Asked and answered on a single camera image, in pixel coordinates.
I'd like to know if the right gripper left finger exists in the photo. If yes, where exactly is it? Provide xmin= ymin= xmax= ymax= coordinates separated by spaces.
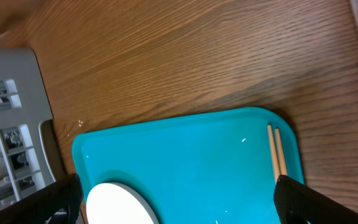
xmin=0 ymin=174 xmax=83 ymax=224

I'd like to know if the wooden chopstick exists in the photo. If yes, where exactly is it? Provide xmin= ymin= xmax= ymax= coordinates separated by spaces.
xmin=275 ymin=128 xmax=288 ymax=175
xmin=267 ymin=125 xmax=281 ymax=182

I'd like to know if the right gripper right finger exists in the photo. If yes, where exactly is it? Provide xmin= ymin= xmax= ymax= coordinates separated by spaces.
xmin=273 ymin=175 xmax=358 ymax=224

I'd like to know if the teal serving tray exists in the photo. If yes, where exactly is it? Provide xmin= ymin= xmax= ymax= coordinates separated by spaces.
xmin=72 ymin=107 xmax=304 ymax=223

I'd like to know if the large white plate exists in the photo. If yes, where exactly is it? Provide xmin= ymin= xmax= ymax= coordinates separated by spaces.
xmin=86 ymin=182 xmax=159 ymax=224

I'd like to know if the grey dishwasher rack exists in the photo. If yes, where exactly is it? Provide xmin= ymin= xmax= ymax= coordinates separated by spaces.
xmin=0 ymin=49 xmax=66 ymax=211

